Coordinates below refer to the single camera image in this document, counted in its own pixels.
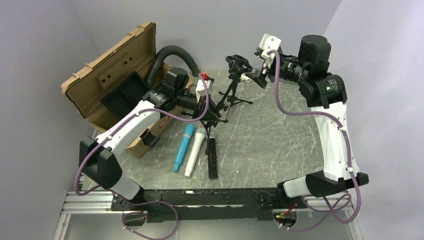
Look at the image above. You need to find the aluminium frame rail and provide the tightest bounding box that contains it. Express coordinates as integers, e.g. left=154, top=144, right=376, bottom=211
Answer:
left=52, top=187, right=365, bottom=240

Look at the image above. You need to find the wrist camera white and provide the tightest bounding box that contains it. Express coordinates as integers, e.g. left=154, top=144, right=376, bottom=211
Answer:
left=254, top=33, right=282, bottom=68
left=195, top=72, right=215, bottom=103

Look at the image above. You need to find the white microphone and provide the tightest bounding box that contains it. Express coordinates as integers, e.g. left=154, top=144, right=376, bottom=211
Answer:
left=184, top=128, right=206, bottom=178

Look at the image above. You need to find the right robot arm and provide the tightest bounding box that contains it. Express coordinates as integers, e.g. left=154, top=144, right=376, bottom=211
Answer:
left=249, top=33, right=369, bottom=208

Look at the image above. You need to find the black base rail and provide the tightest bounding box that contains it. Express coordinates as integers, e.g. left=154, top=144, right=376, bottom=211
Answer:
left=110, top=187, right=306, bottom=223

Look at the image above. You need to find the black tray insert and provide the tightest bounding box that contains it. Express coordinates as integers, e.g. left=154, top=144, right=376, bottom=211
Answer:
left=100, top=71, right=152, bottom=120

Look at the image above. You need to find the black tripod stand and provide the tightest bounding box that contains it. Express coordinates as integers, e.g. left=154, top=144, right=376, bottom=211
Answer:
left=200, top=54, right=253, bottom=135
left=227, top=83, right=253, bottom=108

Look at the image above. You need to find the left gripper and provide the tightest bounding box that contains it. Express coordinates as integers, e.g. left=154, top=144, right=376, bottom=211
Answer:
left=174, top=90, right=221, bottom=123

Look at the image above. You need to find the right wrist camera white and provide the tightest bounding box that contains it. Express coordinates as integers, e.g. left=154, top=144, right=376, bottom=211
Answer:
left=254, top=33, right=282, bottom=68

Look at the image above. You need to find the black glitter microphone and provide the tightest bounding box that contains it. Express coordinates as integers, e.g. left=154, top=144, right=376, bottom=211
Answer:
left=205, top=131, right=219, bottom=180

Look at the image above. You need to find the black corrugated hose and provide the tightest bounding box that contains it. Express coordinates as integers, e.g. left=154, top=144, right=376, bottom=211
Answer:
left=146, top=45, right=202, bottom=89

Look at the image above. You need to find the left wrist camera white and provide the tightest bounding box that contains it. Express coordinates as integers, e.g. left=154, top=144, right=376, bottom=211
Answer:
left=195, top=72, right=215, bottom=103

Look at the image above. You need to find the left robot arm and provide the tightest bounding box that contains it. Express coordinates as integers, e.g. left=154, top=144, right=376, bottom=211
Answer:
left=74, top=67, right=219, bottom=210

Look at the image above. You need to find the tan plastic tool case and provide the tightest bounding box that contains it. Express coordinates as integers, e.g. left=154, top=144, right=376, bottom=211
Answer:
left=60, top=21, right=194, bottom=159

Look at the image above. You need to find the white pipe elbow fitting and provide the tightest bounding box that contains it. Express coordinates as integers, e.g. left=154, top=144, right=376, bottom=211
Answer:
left=240, top=73, right=253, bottom=83

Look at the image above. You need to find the cyan blue microphone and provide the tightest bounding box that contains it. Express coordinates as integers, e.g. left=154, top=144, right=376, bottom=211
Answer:
left=173, top=123, right=195, bottom=173

